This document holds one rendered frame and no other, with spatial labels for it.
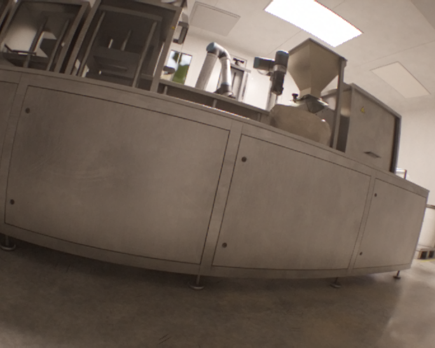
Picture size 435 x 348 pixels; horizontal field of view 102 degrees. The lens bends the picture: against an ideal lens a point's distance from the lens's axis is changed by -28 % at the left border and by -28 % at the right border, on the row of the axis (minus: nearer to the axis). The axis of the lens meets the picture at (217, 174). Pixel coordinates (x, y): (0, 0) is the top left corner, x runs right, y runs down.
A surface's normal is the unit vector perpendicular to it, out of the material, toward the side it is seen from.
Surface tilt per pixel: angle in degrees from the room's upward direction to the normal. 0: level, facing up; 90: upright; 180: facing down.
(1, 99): 90
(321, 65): 114
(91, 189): 90
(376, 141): 90
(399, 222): 90
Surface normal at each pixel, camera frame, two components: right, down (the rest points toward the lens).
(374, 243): 0.29, 0.07
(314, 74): 0.18, 0.45
